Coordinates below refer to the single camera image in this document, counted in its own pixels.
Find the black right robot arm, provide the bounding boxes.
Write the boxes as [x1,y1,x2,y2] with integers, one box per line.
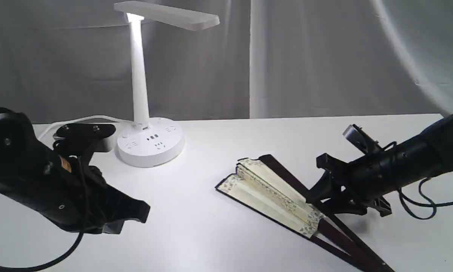
[306,114,453,217]

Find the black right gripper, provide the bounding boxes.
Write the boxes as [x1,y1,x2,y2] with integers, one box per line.
[306,153,392,217]

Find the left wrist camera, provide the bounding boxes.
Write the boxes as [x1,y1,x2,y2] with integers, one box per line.
[53,123,116,155]

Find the paper folding fan purple ribs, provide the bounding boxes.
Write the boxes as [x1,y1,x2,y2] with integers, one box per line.
[215,154,393,272]

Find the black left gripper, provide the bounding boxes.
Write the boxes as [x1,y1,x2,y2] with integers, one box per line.
[42,151,151,234]

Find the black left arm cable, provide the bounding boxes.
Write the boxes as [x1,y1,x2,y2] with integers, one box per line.
[0,151,91,272]

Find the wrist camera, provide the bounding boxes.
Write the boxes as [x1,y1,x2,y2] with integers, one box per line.
[53,123,116,155]
[343,124,382,155]

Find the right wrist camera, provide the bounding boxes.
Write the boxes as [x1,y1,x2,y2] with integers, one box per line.
[343,124,382,155]

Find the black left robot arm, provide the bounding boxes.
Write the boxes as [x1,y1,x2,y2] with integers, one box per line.
[0,107,150,234]

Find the white desk lamp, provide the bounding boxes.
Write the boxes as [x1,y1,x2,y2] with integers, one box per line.
[113,0,220,168]

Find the grey backdrop curtain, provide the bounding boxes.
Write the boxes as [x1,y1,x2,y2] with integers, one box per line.
[0,0,453,124]

